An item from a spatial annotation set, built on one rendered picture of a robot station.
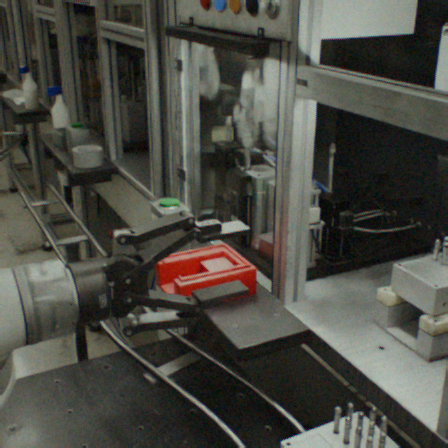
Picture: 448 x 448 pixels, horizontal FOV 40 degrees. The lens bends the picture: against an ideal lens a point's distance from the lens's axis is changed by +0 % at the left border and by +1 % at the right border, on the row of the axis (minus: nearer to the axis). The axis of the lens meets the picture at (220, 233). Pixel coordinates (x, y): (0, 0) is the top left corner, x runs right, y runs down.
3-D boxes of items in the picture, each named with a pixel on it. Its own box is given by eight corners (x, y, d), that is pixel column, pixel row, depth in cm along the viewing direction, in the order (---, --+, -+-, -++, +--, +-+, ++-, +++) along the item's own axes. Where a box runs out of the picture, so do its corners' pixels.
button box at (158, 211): (151, 252, 134) (148, 200, 129) (184, 245, 137) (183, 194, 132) (164, 266, 127) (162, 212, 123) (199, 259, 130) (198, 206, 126)
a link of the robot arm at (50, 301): (21, 287, 64) (79, 275, 66) (7, 254, 72) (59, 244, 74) (32, 361, 68) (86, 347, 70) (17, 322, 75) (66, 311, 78)
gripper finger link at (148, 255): (116, 275, 76) (111, 267, 75) (191, 226, 78) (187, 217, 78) (126, 289, 73) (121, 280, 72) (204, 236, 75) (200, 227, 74)
